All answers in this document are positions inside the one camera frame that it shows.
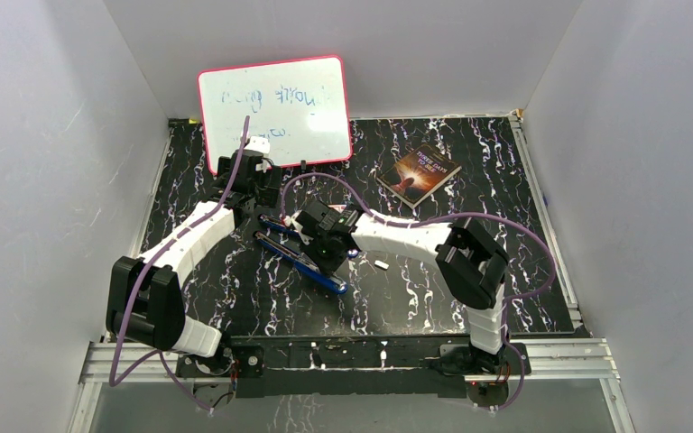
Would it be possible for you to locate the small red staple box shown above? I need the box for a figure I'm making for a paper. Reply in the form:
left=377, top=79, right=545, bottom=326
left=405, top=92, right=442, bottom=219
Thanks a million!
left=328, top=204, right=347, bottom=212

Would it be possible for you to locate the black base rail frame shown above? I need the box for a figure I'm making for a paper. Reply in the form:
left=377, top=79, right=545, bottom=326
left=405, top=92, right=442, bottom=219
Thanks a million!
left=177, top=334, right=521, bottom=404

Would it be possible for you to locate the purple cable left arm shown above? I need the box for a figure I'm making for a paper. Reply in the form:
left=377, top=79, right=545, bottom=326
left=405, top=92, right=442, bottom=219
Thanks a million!
left=108, top=115, right=252, bottom=413

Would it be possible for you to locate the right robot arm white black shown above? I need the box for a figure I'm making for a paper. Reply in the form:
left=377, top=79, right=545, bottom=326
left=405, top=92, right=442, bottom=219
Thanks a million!
left=283, top=200, right=508, bottom=375

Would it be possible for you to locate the paperback book orange cover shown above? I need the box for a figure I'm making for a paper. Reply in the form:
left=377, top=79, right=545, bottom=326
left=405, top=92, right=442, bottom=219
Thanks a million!
left=377, top=144, right=461, bottom=209

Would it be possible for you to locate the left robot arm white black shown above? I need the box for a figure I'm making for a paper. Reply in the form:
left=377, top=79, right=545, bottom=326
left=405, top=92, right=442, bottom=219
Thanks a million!
left=106, top=148, right=282, bottom=375

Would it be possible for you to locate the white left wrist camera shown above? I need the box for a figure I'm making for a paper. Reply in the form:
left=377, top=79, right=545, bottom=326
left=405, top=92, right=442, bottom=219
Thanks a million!
left=244, top=136, right=271, bottom=157

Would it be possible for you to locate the whiteboard with pink frame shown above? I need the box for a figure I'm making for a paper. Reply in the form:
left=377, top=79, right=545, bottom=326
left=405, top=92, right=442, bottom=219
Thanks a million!
left=197, top=55, right=353, bottom=173

